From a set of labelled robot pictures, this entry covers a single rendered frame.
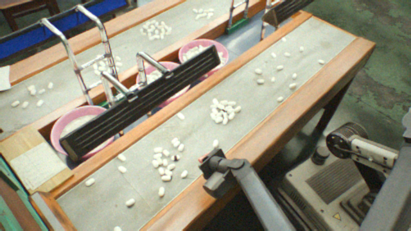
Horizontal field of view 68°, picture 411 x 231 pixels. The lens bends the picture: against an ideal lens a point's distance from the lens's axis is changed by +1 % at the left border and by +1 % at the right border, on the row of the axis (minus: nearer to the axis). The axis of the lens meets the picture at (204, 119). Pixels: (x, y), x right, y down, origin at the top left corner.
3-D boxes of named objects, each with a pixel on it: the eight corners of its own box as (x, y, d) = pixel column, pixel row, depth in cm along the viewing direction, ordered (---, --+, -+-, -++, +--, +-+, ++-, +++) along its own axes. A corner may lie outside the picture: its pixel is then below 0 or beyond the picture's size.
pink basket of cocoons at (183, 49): (236, 68, 169) (238, 54, 161) (203, 92, 156) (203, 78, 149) (203, 47, 180) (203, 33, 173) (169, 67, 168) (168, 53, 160)
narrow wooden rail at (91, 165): (307, 28, 198) (313, 13, 190) (49, 219, 114) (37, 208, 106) (300, 25, 201) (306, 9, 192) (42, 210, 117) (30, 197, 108)
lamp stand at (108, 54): (126, 98, 152) (106, 20, 117) (92, 119, 143) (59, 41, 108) (104, 79, 160) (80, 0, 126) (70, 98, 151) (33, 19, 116)
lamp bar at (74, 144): (221, 64, 115) (222, 49, 110) (74, 163, 86) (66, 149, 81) (206, 54, 119) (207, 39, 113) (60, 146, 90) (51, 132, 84)
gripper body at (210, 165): (196, 165, 99) (209, 169, 93) (218, 147, 104) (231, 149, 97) (205, 180, 101) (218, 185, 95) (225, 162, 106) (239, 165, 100)
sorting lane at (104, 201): (354, 40, 181) (356, 37, 179) (88, 278, 96) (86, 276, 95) (311, 20, 193) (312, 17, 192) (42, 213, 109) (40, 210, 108)
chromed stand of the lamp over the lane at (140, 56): (180, 145, 135) (175, 70, 100) (144, 172, 126) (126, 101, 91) (153, 121, 143) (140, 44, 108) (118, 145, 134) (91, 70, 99)
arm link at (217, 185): (260, 180, 89) (245, 160, 86) (236, 210, 84) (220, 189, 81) (234, 173, 99) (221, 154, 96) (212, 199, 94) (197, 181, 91)
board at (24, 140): (74, 175, 114) (73, 174, 113) (36, 202, 107) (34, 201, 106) (33, 126, 128) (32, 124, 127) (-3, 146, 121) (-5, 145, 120)
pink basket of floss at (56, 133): (126, 120, 143) (122, 106, 136) (113, 169, 126) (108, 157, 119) (69, 117, 143) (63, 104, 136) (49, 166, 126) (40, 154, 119)
